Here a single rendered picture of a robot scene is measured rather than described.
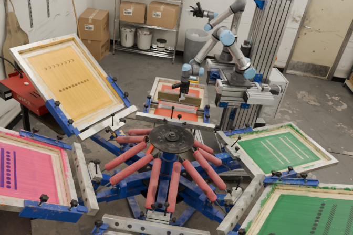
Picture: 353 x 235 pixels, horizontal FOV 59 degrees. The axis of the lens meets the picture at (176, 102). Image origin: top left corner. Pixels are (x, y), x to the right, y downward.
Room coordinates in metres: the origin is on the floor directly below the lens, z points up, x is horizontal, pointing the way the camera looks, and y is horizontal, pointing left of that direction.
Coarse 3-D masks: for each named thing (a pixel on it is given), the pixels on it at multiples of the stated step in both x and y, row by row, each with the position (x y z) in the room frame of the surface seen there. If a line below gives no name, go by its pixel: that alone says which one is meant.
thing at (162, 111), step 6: (162, 84) 2.97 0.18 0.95; (162, 90) 2.85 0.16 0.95; (168, 90) 2.86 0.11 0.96; (174, 90) 2.89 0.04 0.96; (162, 102) 2.61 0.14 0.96; (168, 102) 2.62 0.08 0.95; (162, 108) 2.50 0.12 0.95; (156, 114) 2.38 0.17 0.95; (162, 114) 2.40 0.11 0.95; (168, 114) 2.41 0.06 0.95; (174, 114) 2.43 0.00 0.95
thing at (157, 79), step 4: (156, 80) 2.98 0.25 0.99; (160, 80) 3.03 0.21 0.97; (164, 80) 3.03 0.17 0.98; (168, 80) 3.03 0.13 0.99; (172, 80) 3.04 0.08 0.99; (176, 80) 3.05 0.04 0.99; (156, 84) 2.88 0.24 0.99; (192, 84) 3.02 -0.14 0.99; (196, 84) 3.03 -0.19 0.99; (200, 84) 3.05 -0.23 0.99; (152, 88) 2.79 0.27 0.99; (156, 88) 2.84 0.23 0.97; (200, 88) 3.02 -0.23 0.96; (204, 88) 3.00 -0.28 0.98; (152, 92) 2.71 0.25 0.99; (204, 92) 2.89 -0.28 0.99; (152, 96) 2.64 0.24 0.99; (204, 96) 2.80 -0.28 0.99; (204, 100) 2.72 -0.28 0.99; (204, 104) 2.64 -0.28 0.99; (148, 112) 2.36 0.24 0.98
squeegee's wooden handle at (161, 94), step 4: (160, 92) 2.48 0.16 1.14; (164, 92) 2.48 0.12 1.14; (168, 92) 2.49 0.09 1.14; (160, 96) 2.48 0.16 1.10; (164, 96) 2.48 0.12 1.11; (168, 96) 2.48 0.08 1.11; (172, 96) 2.47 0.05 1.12; (176, 96) 2.47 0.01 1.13; (184, 96) 2.48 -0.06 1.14; (188, 96) 2.49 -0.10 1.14; (176, 100) 2.47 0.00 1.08; (180, 100) 2.47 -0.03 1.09; (184, 100) 2.47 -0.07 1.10; (188, 100) 2.47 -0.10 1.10; (192, 100) 2.47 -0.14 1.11; (196, 100) 2.47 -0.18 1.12; (200, 100) 2.47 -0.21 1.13; (200, 104) 2.47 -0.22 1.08
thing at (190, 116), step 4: (188, 92) 2.89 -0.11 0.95; (192, 92) 2.90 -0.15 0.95; (196, 92) 2.92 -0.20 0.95; (192, 96) 2.82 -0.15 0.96; (196, 96) 2.84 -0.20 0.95; (180, 104) 2.62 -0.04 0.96; (188, 108) 2.58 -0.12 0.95; (192, 108) 2.59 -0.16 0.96; (196, 108) 2.60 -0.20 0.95; (176, 112) 2.47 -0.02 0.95; (180, 112) 2.48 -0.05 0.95; (184, 112) 2.49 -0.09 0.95; (176, 116) 2.40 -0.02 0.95; (184, 116) 2.42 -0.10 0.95; (188, 116) 2.43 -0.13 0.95; (192, 116) 2.44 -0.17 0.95; (196, 116) 2.45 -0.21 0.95; (192, 120) 2.38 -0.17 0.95; (196, 120) 2.39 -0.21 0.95
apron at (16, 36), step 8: (8, 16) 3.18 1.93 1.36; (8, 24) 3.16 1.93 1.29; (16, 24) 3.31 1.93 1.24; (8, 32) 3.13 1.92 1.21; (16, 32) 3.27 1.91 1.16; (24, 32) 3.45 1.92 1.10; (8, 40) 3.10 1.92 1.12; (16, 40) 3.26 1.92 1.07; (24, 40) 3.43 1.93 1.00; (8, 48) 3.07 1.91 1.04; (8, 56) 3.05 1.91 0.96; (8, 64) 3.03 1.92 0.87; (8, 72) 3.02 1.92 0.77
